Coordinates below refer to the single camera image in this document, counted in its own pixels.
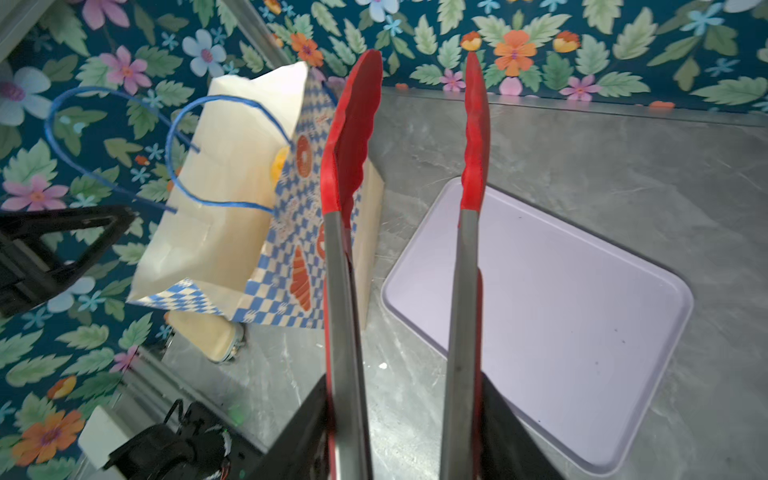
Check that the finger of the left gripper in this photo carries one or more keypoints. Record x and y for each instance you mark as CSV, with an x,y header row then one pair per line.
x,y
44,253

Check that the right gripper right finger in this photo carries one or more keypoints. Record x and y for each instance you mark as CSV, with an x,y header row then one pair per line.
x,y
508,451

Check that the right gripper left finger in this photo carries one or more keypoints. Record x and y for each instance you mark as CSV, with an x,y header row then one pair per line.
x,y
301,451

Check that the lilac plastic tray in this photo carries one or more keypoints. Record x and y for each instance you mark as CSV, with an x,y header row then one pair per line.
x,y
577,332

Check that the blue checkered paper bag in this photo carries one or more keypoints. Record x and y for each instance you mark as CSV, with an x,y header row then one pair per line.
x,y
230,245

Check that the red silicone tongs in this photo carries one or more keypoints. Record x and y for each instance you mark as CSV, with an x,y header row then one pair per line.
x,y
342,173

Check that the beige long bread loaf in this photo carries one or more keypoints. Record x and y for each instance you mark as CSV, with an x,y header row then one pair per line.
x,y
218,339

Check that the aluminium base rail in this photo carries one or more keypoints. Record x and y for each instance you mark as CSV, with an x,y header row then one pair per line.
x,y
180,396

